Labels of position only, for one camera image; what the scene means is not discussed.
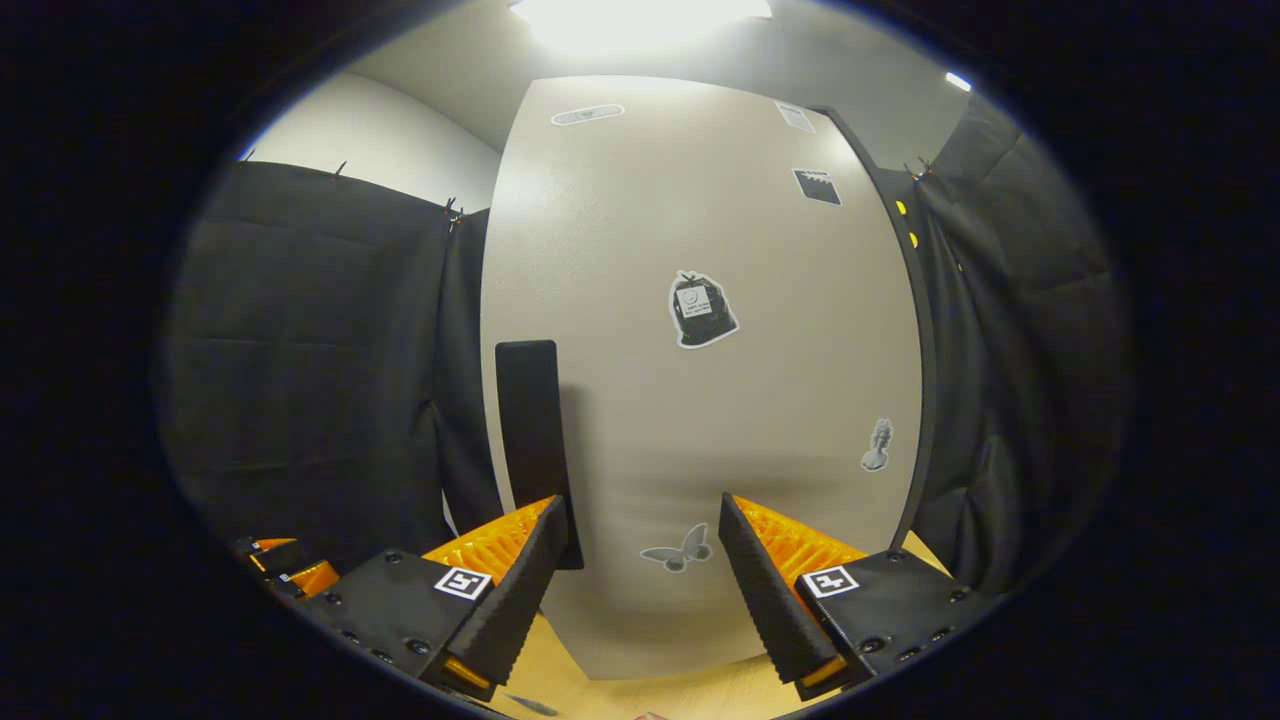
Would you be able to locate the large ceiling light panel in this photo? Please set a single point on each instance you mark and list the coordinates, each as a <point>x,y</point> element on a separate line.
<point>640,22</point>

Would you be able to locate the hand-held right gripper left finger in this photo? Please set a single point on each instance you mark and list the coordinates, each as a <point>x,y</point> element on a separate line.
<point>525,590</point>

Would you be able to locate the dark grey cabinet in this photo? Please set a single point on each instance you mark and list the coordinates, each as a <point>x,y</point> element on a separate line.
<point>905,250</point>

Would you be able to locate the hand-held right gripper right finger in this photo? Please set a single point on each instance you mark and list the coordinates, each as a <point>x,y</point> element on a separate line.
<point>765,600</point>

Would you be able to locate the black backdrop cloth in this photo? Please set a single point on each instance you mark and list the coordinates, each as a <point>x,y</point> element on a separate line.
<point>320,350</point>

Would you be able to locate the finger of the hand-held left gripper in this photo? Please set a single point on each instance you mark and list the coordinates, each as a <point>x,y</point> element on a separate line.
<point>312,578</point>
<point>268,548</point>

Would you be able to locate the small ceiling light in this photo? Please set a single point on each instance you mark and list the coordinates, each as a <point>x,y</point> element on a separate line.
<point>958,81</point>

